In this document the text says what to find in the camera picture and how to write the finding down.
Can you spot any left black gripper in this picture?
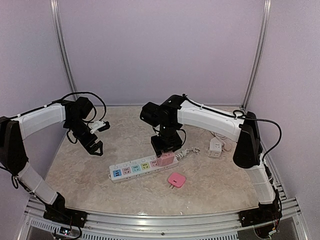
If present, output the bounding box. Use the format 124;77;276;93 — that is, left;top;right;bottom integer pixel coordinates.
65;117;104;156

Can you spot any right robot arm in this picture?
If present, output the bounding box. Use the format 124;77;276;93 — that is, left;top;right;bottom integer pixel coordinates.
139;94;282;222

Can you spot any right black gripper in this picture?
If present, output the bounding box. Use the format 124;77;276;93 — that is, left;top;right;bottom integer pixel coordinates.
150;123;182;157

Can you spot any white cube socket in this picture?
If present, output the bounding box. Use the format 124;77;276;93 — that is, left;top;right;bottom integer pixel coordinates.
208;137;223;158

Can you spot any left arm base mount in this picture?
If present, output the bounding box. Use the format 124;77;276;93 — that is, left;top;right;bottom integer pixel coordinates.
43;208;88;228

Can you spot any coiled power strip cord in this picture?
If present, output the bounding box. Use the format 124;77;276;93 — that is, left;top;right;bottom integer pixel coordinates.
174;146;201;161

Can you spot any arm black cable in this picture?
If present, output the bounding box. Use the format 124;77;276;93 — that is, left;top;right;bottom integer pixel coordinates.
182;93;283;161
44;91;107;126

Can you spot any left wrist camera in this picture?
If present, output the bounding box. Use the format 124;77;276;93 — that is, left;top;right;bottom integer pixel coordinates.
89;120;110;134

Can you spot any white multicolour power strip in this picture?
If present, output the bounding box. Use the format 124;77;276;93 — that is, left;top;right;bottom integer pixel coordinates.
108;155;179;183

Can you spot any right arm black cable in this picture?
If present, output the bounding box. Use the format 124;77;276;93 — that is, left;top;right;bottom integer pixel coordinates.
182;93;283;161

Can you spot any pink flat plug adapter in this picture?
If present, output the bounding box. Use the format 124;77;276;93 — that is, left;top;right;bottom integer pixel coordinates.
167;172;186;189

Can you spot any right aluminium frame post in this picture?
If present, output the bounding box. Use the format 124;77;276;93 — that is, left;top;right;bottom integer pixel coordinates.
241;0;272;111

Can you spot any small circuit board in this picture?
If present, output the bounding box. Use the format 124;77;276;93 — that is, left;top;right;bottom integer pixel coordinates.
59;227;72;236

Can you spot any aluminium frame post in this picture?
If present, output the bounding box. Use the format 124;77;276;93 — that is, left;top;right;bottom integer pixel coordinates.
49;0;77;93
241;0;272;111

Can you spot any left aluminium frame post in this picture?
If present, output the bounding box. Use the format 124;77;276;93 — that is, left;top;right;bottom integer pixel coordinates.
49;0;77;93

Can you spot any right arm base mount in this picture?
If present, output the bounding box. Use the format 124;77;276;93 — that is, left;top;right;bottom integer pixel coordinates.
238;208;282;227

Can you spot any aluminium front rail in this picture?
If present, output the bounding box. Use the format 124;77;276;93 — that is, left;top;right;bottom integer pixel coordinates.
17;198;311;240

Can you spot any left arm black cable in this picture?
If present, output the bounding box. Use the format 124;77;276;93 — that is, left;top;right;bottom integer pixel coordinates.
44;91;107;126

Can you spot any pink cube socket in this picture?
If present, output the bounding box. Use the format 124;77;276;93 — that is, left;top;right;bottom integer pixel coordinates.
156;151;175;167

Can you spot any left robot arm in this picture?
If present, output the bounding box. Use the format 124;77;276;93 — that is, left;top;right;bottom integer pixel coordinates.
0;97;110;223

